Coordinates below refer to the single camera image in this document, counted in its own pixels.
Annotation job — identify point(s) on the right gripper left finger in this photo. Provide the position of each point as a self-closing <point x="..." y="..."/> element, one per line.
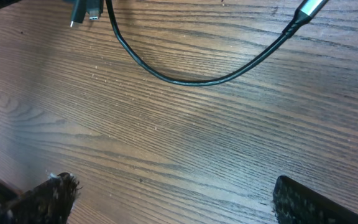
<point x="48" y="203"/>

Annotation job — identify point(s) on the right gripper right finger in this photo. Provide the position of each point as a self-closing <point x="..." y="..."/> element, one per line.
<point x="294" y="203"/>

